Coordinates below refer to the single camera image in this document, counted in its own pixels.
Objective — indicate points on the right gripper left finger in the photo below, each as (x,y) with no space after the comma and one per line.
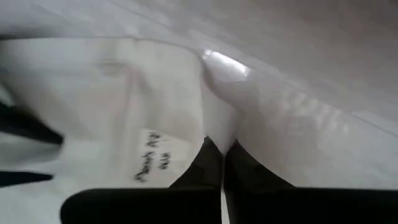
(205,171)

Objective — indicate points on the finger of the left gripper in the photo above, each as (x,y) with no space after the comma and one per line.
(25,126)
(18,179)

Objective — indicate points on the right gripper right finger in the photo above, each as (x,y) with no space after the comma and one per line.
(248,174)

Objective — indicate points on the white garment with label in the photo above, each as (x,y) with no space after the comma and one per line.
(93,93)

